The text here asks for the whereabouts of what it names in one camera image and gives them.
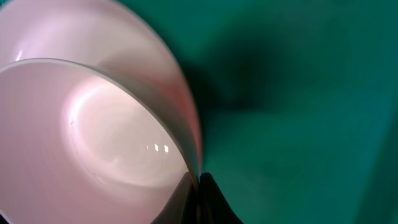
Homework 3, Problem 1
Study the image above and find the pink plate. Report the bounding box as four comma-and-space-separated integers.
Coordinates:
1, 1, 201, 174

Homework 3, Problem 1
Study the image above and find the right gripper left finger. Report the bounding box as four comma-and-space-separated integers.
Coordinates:
151, 172, 198, 224

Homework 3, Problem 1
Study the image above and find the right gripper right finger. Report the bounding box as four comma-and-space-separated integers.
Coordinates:
199, 172, 243, 224

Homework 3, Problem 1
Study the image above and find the teal serving tray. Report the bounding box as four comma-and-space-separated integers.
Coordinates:
125, 0, 397, 223

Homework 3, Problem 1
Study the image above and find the pink bowl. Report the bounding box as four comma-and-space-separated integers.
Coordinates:
1, 58, 198, 224

